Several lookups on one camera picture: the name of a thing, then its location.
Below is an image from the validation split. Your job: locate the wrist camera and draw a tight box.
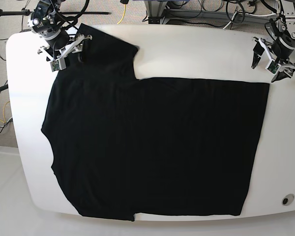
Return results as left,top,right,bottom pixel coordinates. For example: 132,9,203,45
50,58,66,72
266,61,280,74

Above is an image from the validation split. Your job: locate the white cable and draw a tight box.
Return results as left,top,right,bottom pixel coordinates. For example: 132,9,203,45
223,9,273,30

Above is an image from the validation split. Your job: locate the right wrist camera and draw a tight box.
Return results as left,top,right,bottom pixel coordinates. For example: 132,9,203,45
50,58,66,72

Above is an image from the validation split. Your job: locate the yellow floor cable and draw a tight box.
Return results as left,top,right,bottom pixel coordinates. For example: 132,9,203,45
117,3,127,25

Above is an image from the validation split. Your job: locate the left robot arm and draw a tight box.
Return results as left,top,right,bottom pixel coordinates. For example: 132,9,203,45
251,0,295,83

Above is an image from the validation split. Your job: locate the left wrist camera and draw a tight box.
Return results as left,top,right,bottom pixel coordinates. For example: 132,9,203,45
266,61,280,74

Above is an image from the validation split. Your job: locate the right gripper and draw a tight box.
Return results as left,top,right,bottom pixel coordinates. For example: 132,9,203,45
37,31,92,63

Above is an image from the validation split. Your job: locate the yellow cable left floor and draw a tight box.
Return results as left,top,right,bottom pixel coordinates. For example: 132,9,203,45
0,100,13,128

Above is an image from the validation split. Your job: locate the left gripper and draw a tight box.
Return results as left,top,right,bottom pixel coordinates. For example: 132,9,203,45
251,34,295,83

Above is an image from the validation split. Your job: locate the black tripod stand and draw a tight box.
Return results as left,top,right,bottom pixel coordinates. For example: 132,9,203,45
0,6,110,32

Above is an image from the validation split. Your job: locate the table cable grommet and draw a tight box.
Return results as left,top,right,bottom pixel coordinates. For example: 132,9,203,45
282,194,295,206

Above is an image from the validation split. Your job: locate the black T-shirt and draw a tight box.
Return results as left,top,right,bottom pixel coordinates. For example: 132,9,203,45
41,24,269,221

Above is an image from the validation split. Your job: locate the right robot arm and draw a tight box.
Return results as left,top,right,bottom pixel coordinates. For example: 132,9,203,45
28,0,92,71

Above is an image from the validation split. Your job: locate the grey metal base frame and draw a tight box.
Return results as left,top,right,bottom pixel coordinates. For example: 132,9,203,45
142,0,276,34

